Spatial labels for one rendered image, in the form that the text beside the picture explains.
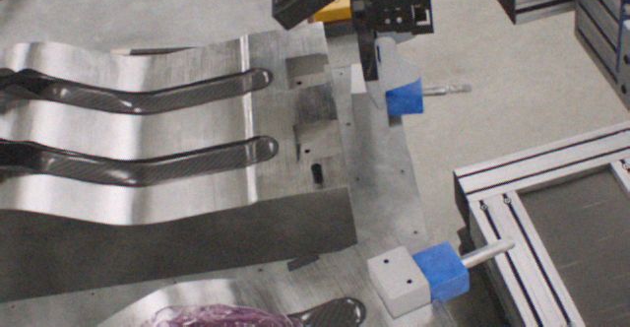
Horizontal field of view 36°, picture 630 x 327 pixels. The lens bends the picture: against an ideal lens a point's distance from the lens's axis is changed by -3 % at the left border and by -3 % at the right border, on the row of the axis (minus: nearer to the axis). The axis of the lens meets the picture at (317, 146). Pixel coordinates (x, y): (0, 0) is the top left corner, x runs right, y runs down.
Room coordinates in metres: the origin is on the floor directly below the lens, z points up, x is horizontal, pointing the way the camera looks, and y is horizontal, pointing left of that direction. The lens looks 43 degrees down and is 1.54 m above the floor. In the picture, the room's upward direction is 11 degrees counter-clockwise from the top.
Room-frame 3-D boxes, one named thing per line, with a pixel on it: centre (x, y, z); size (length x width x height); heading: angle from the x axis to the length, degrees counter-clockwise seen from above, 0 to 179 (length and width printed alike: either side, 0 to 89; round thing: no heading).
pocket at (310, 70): (0.82, -0.01, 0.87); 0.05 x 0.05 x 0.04; 87
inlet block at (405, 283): (0.54, -0.09, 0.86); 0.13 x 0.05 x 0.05; 104
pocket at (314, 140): (0.71, 0.00, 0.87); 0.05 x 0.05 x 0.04; 87
